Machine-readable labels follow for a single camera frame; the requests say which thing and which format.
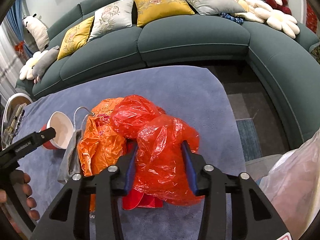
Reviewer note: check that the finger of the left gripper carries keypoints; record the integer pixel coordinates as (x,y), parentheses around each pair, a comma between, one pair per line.
(34,140)

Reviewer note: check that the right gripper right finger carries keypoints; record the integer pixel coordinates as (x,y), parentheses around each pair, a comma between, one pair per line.
(253,215)

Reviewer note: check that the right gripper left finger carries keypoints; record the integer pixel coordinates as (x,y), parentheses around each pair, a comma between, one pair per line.
(67,217)

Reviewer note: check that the red paper cup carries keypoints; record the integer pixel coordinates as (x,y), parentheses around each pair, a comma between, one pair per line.
(64,131)

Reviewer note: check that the red envelope card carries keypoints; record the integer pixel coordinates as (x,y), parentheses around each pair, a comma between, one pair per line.
(142,201)

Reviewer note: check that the orange plastic bag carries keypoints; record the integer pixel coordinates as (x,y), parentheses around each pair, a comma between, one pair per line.
(101,146)

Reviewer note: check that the red plastic bag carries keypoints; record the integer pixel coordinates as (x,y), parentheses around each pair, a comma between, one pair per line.
(160,171)

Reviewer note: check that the white trash bag bin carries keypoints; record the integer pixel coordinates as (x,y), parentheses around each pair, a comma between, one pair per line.
(292,186)

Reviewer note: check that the person's left hand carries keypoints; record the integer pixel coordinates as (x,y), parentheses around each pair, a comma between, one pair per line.
(31,203)

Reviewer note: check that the round tray with items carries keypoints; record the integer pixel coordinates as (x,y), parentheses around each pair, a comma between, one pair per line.
(12,117)

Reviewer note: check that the blue patterned floor rug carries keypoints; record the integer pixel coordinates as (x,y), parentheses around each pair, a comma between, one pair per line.
(249,139)

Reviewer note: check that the white flower pillow left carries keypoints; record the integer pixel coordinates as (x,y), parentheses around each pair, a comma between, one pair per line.
(26,70)

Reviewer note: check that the grey mouse plush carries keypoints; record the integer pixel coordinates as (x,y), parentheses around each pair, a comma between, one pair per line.
(44,63)

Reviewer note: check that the white sheer curtain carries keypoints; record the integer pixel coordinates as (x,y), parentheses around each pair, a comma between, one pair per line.
(11,62)

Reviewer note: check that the white panda plush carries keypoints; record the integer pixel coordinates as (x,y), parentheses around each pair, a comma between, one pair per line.
(38,31)

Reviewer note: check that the yellow cushion far left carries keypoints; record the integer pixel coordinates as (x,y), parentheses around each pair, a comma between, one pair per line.
(75,38)

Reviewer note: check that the blue curtain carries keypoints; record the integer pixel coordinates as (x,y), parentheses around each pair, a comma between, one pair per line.
(14,17)

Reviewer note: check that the grey embroidered cushion left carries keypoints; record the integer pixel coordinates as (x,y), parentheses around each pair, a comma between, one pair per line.
(112,17)

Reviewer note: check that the grey embroidered cushion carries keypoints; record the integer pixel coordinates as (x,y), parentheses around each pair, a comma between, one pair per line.
(214,7)
(112,17)

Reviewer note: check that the dark green curved sofa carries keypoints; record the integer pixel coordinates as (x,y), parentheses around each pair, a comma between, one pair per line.
(284,65)

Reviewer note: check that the blue beaded item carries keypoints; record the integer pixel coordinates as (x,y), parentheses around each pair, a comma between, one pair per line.
(227,16)

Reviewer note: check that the white flower pillow lower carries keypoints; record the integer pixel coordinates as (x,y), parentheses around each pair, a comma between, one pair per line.
(261,12)

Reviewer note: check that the red firecracker decoration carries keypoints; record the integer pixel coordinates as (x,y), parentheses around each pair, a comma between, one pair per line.
(311,18)

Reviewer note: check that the yellow embroidered cushion centre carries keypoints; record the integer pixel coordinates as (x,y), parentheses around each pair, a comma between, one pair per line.
(151,10)

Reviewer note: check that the grey embroidered cushion right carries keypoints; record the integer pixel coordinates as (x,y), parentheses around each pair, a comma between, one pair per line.
(214,7)

